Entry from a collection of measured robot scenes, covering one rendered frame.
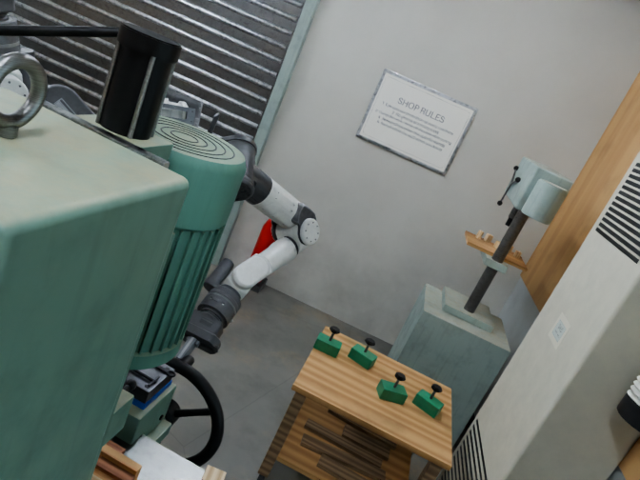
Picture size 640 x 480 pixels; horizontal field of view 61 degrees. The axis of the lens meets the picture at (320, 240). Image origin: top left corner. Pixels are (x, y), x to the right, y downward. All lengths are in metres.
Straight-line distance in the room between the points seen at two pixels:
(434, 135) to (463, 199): 0.46
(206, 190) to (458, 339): 2.34
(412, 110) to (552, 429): 2.22
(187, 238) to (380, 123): 2.98
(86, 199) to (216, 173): 0.28
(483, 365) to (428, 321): 0.36
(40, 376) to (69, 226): 0.13
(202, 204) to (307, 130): 3.04
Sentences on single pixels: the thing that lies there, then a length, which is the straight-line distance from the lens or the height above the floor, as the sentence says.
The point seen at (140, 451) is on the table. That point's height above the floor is 0.90.
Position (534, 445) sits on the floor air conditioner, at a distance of 2.04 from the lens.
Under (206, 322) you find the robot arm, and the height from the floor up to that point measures 0.99.
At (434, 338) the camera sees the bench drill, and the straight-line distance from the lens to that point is 2.89.
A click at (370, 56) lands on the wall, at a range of 3.62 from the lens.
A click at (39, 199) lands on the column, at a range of 0.39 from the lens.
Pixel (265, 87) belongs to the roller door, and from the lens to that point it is 3.70.
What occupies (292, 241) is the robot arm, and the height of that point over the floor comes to 1.16.
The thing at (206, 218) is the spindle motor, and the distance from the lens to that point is 0.68.
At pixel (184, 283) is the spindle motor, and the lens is 0.73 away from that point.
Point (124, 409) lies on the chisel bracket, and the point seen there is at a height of 1.06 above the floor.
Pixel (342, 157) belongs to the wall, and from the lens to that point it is 3.66.
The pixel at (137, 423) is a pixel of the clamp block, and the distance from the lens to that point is 1.09.
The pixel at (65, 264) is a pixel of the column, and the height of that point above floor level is 1.48.
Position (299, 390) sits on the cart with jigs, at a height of 0.52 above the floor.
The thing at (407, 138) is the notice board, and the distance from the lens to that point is 3.60.
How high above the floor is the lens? 1.67
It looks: 18 degrees down
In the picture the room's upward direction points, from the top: 24 degrees clockwise
